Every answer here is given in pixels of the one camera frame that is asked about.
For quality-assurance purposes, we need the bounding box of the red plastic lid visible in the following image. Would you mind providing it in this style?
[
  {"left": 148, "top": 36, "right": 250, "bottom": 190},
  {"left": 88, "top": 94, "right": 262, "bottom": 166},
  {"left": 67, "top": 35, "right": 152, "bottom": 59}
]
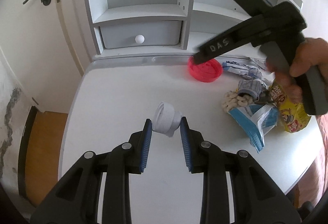
[{"left": 187, "top": 57, "right": 223, "bottom": 82}]

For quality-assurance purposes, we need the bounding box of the blue white striped snack bag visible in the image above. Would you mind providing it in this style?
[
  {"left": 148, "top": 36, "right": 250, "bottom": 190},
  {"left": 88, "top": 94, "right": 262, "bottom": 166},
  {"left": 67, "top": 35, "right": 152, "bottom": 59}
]
[{"left": 229, "top": 104, "right": 279, "bottom": 152}]

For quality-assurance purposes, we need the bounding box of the yellow snack bag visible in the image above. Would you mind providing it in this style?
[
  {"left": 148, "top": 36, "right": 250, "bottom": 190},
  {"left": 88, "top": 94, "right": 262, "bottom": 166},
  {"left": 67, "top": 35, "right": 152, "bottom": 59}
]
[{"left": 269, "top": 81, "right": 311, "bottom": 133}]

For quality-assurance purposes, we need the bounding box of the white desk hutch shelf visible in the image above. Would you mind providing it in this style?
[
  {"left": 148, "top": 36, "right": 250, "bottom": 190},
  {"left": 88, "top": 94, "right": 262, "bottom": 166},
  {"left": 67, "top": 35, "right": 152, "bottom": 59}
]
[{"left": 81, "top": 0, "right": 303, "bottom": 61}]

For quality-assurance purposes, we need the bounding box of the bag of white ring snacks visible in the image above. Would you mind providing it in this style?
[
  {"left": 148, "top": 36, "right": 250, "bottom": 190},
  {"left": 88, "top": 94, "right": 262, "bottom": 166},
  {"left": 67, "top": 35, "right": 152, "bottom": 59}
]
[{"left": 221, "top": 79, "right": 269, "bottom": 113}]

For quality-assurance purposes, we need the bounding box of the white door with black handle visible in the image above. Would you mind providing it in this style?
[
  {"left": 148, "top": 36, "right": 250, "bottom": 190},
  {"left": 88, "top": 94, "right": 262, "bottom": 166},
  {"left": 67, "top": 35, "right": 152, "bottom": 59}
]
[{"left": 1, "top": 0, "right": 82, "bottom": 114}]

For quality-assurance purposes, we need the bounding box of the grey drawer with white knob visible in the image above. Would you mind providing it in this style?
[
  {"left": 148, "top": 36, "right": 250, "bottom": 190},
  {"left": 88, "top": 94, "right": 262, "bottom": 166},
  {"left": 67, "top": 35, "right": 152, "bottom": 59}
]
[{"left": 99, "top": 20, "right": 182, "bottom": 49}]

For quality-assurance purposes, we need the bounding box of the person's right hand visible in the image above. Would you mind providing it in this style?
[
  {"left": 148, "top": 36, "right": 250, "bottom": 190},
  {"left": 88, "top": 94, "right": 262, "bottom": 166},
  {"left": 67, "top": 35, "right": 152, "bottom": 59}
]
[{"left": 266, "top": 38, "right": 328, "bottom": 103}]

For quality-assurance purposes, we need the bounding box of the crumpled blue white paper wrapper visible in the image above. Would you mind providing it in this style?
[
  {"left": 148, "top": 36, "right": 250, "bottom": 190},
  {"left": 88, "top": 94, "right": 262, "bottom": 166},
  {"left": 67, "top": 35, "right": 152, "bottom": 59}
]
[{"left": 222, "top": 57, "right": 273, "bottom": 84}]

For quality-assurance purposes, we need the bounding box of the white plastic bottle cap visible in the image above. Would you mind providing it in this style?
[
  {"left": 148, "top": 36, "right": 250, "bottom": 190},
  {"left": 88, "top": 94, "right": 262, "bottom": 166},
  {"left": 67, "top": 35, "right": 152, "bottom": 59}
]
[{"left": 152, "top": 102, "right": 182, "bottom": 137}]

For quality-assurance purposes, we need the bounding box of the pink bed cover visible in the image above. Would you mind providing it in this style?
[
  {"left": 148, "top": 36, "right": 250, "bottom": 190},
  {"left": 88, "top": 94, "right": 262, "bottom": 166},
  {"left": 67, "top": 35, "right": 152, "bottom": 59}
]
[{"left": 296, "top": 114, "right": 327, "bottom": 207}]

